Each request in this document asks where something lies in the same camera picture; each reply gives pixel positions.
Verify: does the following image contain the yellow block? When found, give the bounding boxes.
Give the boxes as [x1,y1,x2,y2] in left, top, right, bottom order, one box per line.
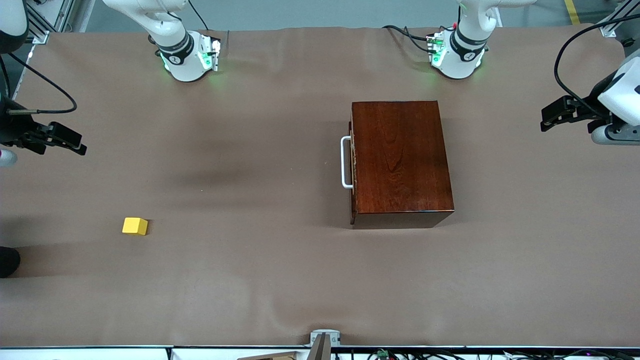
[122,217,149,236]

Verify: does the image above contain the wooden drawer with white handle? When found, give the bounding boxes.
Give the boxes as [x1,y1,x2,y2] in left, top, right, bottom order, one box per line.
[341,102,357,225]

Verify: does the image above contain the black round object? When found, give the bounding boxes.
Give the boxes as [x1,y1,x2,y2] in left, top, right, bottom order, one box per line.
[0,247,21,279]

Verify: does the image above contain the dark brown wooden cabinet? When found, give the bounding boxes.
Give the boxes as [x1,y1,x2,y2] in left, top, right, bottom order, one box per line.
[348,100,456,230]

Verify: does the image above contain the brown table cover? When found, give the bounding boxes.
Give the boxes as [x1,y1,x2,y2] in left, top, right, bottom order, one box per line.
[0,25,640,348]

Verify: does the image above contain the tan flat board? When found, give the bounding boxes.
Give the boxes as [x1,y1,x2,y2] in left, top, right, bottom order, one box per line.
[237,351,301,360]

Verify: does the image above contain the aluminium frame profile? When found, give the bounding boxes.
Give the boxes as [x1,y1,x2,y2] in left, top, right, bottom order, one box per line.
[22,0,76,46]
[597,0,640,38]

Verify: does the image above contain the black base cable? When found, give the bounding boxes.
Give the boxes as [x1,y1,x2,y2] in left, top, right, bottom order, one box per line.
[382,25,433,42]
[403,27,433,53]
[187,0,210,31]

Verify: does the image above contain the white table edge rail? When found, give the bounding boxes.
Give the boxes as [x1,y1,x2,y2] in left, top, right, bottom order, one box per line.
[0,345,640,360]

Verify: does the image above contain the grey metal mount bracket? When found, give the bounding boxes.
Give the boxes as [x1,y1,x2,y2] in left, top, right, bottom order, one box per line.
[309,329,342,360]

